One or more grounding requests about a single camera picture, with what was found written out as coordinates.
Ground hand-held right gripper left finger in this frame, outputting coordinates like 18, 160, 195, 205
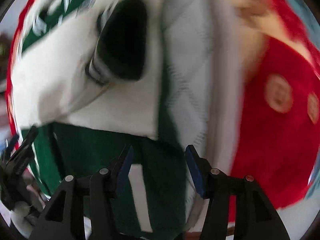
29, 144, 134, 240

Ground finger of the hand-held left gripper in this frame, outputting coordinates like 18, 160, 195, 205
15, 126, 40, 173
4, 134, 21, 157

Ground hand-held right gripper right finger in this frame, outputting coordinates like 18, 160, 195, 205
185, 144, 291, 240

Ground green and white jacket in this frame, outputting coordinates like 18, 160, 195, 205
11, 0, 208, 240

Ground red floral blanket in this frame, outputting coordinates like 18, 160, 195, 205
5, 0, 320, 233

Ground white diamond-patterned cloth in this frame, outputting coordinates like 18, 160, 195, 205
160, 0, 247, 233

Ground teal quilt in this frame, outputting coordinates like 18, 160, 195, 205
271, 0, 319, 65

